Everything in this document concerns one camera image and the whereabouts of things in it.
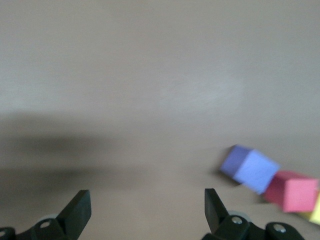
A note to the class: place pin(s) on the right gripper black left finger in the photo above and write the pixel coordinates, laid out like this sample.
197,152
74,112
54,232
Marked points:
75,215

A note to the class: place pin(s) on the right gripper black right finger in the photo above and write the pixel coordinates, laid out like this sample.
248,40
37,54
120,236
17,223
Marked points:
216,215

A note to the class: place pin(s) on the purple foam cube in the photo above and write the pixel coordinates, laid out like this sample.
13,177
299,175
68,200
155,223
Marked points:
250,167

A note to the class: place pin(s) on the red foam cube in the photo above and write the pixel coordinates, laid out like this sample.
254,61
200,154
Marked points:
292,192

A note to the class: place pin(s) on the yellow foam cube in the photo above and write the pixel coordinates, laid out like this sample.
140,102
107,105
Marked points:
314,212

